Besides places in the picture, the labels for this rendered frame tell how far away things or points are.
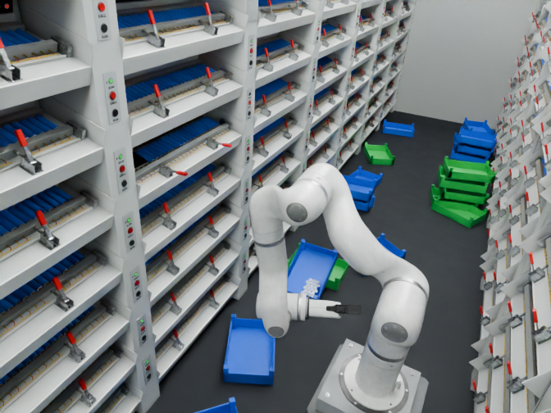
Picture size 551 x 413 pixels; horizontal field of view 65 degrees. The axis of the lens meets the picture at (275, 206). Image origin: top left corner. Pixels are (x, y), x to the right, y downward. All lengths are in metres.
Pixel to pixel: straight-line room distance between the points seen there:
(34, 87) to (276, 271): 0.76
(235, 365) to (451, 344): 0.98
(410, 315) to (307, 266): 1.23
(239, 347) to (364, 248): 1.02
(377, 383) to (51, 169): 1.05
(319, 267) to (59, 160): 1.55
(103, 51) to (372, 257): 0.81
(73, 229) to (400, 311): 0.83
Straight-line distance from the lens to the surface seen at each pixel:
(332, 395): 1.46
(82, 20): 1.08
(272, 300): 1.29
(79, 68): 1.08
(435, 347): 2.20
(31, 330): 1.23
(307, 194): 1.03
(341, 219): 1.13
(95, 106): 1.12
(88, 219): 1.22
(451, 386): 2.07
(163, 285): 1.58
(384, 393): 1.47
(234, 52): 1.68
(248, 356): 1.97
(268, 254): 1.25
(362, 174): 3.52
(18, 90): 0.99
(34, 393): 1.36
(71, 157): 1.11
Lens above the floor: 1.50
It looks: 30 degrees down
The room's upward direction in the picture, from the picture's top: 4 degrees clockwise
